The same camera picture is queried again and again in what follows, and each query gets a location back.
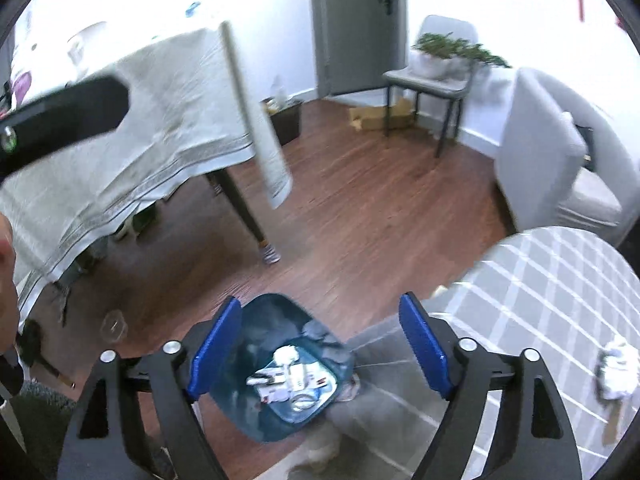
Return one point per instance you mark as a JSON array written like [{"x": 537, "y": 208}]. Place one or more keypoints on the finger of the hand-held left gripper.
[{"x": 65, "y": 115}]

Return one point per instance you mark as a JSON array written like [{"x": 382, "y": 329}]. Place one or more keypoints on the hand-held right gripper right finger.
[{"x": 425, "y": 345}]

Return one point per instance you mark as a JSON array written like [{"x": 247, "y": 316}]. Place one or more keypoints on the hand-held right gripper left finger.
[{"x": 215, "y": 355}]

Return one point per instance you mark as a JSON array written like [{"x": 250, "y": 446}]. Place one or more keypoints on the silver foil packet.
[{"x": 267, "y": 379}]

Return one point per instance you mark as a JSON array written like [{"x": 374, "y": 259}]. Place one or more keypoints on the teal trash bin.
[{"x": 270, "y": 315}]

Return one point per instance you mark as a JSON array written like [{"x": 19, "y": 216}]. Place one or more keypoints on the person's left hand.
[{"x": 6, "y": 285}]

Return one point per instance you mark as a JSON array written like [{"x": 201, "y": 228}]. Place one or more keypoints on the cream table cloth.
[{"x": 150, "y": 110}]

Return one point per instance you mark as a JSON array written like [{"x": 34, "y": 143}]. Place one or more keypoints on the white packet with red marks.
[{"x": 312, "y": 376}]

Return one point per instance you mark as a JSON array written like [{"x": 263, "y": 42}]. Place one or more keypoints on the grey crumpled bag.
[{"x": 325, "y": 342}]

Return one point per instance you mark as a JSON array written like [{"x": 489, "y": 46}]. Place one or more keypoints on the clear plastic piece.
[{"x": 114, "y": 326}]

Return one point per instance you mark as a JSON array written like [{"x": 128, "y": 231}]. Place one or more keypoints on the table leg with striped sock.
[{"x": 245, "y": 210}]

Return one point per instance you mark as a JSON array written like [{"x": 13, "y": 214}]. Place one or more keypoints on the small blue object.
[{"x": 192, "y": 8}]

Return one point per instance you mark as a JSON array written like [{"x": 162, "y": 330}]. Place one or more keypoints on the grey fuzzy fabric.
[{"x": 40, "y": 410}]

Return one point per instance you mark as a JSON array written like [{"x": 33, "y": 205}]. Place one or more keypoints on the crumpled white tissue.
[{"x": 617, "y": 375}]

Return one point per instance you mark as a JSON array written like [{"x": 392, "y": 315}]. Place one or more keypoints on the brown paper strip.
[{"x": 612, "y": 422}]

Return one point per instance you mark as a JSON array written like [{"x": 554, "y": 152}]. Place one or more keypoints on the clear plastic bottle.
[{"x": 280, "y": 91}]

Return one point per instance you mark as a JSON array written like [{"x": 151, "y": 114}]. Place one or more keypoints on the dark brown bin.
[{"x": 287, "y": 125}]

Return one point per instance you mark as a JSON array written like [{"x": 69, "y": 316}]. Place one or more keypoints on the flat cardboard box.
[{"x": 370, "y": 117}]

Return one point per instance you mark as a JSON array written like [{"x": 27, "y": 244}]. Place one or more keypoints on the light grey armchair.
[{"x": 535, "y": 135}]

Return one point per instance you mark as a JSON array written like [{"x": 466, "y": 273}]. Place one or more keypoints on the black bag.
[{"x": 586, "y": 145}]

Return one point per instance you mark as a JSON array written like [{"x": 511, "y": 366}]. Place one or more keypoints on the green plant in white pot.
[{"x": 440, "y": 57}]

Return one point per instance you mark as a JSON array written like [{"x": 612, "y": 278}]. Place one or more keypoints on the grey door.
[{"x": 355, "y": 25}]

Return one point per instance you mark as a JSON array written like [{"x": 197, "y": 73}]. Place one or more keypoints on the grey chair with black legs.
[{"x": 445, "y": 27}]

